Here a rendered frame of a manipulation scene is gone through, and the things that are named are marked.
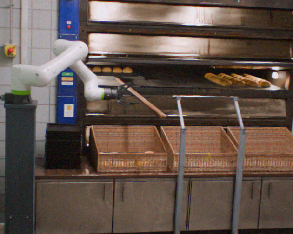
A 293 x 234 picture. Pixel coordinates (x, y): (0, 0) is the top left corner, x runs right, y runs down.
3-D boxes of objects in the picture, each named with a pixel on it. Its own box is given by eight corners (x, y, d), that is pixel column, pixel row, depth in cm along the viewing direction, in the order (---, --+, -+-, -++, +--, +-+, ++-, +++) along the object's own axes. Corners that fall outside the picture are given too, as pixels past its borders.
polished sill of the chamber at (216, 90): (84, 89, 503) (84, 85, 502) (284, 93, 540) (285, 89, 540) (85, 90, 497) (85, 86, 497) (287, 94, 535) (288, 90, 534)
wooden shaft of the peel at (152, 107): (166, 119, 377) (166, 114, 376) (161, 119, 376) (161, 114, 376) (118, 80, 540) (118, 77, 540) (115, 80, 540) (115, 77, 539)
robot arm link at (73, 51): (39, 73, 370) (89, 38, 407) (19, 70, 379) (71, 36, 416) (44, 92, 377) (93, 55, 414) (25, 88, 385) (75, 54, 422)
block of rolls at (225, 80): (203, 77, 594) (203, 72, 593) (248, 79, 604) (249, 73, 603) (223, 86, 536) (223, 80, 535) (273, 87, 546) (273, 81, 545)
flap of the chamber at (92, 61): (88, 61, 478) (85, 64, 498) (297, 67, 515) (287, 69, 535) (88, 58, 478) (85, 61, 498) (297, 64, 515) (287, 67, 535)
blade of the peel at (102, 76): (144, 80, 555) (144, 76, 554) (84, 78, 542) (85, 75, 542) (136, 74, 589) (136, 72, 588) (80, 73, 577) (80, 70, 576)
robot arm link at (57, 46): (59, 51, 408) (67, 36, 412) (45, 49, 415) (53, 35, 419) (73, 65, 422) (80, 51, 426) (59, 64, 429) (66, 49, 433)
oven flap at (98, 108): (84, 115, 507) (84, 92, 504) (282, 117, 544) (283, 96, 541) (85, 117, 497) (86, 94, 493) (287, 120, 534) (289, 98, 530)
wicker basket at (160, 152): (89, 156, 507) (89, 124, 502) (154, 156, 519) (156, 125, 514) (96, 172, 461) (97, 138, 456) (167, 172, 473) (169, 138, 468)
